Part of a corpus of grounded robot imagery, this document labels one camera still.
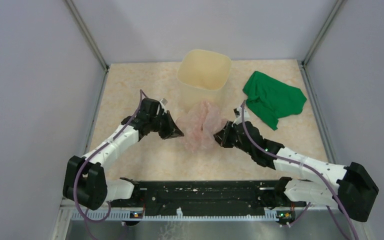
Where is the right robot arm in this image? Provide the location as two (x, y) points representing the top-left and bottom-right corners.
(213, 121), (379, 223)

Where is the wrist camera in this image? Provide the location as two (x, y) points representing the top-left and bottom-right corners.
(233, 106), (250, 125)
(159, 98), (168, 111)

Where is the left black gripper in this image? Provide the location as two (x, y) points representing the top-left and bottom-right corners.
(149, 109), (184, 139)

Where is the green cloth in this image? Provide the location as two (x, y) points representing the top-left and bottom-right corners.
(242, 71), (307, 131)

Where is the pink plastic trash bag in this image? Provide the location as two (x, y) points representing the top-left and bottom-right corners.
(175, 100), (228, 153)

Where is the white cable duct strip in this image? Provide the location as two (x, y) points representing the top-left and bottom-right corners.
(86, 208), (295, 222)

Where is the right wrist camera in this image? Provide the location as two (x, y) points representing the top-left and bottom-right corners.
(233, 106), (250, 125)

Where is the beige plastic trash bin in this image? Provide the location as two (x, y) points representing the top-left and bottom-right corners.
(176, 49), (232, 111)

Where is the right aluminium frame post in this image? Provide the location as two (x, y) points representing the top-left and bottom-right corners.
(301, 0), (347, 69)

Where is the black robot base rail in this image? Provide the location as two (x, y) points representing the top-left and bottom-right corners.
(110, 180), (309, 217)

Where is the left aluminium frame post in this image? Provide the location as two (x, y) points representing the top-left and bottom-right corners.
(62, 0), (109, 73)

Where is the aluminium frame post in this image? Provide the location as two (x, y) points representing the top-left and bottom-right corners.
(62, 0), (109, 73)
(301, 0), (347, 69)

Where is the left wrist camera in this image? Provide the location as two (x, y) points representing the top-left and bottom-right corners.
(159, 98), (168, 111)

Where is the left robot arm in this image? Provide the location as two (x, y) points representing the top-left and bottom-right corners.
(62, 97), (184, 210)

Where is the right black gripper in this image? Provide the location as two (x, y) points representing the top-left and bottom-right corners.
(212, 120), (254, 156)

